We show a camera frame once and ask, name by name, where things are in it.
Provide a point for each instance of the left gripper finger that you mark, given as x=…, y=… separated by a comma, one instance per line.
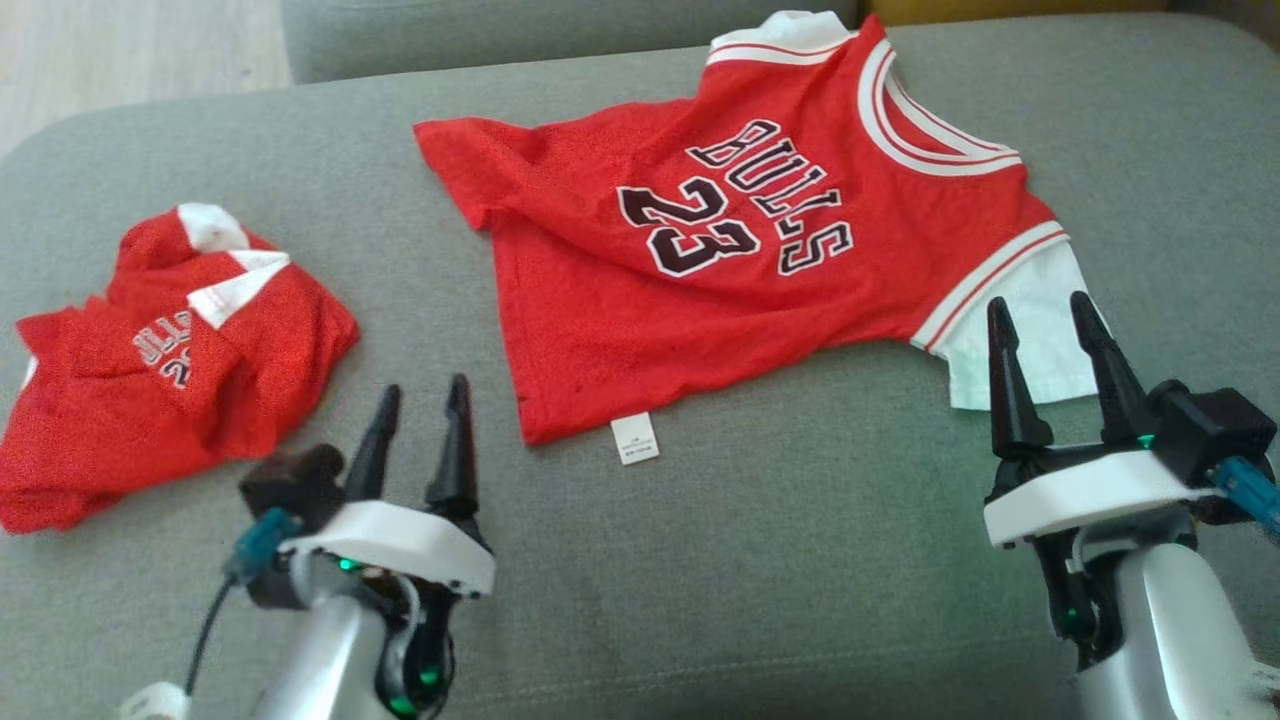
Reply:
x=375, y=460
x=455, y=460

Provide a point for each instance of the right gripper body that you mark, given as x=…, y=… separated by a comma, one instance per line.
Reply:
x=1080, y=495

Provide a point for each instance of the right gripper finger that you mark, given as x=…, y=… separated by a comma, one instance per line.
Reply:
x=1015, y=400
x=1115, y=390

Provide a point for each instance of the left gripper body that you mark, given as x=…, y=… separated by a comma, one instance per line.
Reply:
x=400, y=545

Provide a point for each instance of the red Bulls jersey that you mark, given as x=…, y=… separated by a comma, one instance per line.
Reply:
x=600, y=330

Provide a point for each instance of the red white-striped shorts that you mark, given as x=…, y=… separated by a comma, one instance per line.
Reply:
x=150, y=430

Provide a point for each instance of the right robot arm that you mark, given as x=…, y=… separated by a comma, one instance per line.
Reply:
x=1170, y=630

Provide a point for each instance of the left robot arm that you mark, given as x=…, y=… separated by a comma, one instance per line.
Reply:
x=320, y=660

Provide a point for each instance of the wide grey sofa seat cushion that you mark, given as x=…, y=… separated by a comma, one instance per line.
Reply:
x=750, y=560

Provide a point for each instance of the large yellow sofa back cushion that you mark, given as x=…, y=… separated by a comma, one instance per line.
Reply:
x=1000, y=10

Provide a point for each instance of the long grey sofa seat cushion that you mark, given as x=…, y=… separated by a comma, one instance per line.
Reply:
x=500, y=35

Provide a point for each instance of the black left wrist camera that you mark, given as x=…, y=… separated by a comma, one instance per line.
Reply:
x=290, y=485

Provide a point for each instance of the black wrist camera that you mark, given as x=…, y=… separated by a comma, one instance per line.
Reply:
x=1215, y=430
x=290, y=485

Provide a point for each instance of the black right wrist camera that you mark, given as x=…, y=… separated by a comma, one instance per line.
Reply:
x=1215, y=430

